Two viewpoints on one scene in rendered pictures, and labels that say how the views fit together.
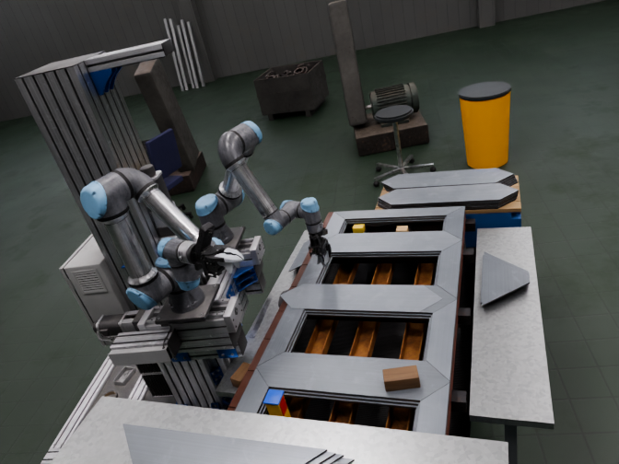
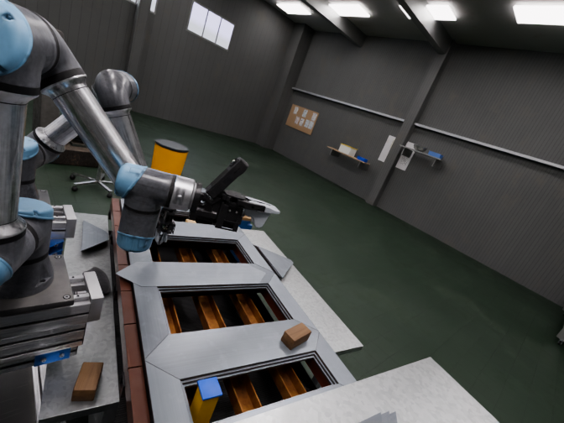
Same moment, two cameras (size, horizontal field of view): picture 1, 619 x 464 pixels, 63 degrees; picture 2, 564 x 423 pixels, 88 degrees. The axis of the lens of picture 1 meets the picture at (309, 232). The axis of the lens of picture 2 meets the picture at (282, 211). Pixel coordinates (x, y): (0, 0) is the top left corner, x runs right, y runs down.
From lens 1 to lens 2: 1.39 m
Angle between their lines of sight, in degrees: 57
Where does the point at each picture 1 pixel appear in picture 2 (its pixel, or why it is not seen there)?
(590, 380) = not seen: hidden behind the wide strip
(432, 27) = not seen: hidden behind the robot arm
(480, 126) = (167, 167)
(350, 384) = (259, 352)
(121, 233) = (10, 128)
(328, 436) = (358, 400)
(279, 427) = (315, 412)
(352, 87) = (50, 104)
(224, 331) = (80, 321)
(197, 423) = not seen: outside the picture
